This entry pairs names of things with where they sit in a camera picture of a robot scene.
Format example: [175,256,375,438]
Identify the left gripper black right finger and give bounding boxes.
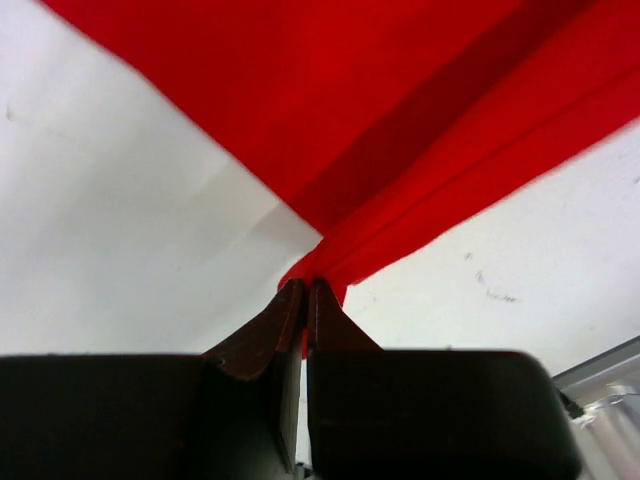
[307,280,581,479]

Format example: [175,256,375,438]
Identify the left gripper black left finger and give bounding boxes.
[1,280,305,479]

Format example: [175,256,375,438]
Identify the red t shirt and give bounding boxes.
[39,0,640,306]

